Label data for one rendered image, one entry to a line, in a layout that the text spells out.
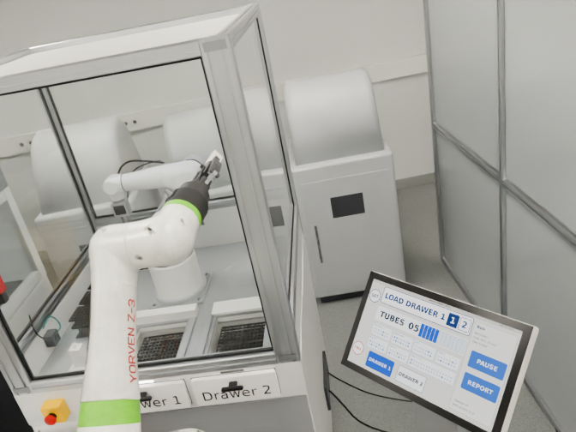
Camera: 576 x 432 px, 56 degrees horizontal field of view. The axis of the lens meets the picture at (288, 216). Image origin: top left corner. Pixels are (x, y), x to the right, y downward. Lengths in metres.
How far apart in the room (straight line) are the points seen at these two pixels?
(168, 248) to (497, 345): 0.89
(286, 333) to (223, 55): 0.88
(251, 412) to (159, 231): 1.06
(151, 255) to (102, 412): 0.30
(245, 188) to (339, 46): 3.31
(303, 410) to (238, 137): 1.00
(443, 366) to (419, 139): 3.66
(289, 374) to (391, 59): 3.44
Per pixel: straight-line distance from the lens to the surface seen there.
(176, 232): 1.10
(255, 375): 1.86
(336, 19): 4.70
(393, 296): 1.69
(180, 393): 1.96
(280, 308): 1.71
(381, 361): 1.69
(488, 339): 1.55
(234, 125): 1.46
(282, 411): 2.00
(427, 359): 1.62
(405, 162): 5.11
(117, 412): 1.12
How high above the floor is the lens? 2.13
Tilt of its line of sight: 25 degrees down
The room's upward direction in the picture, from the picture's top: 12 degrees counter-clockwise
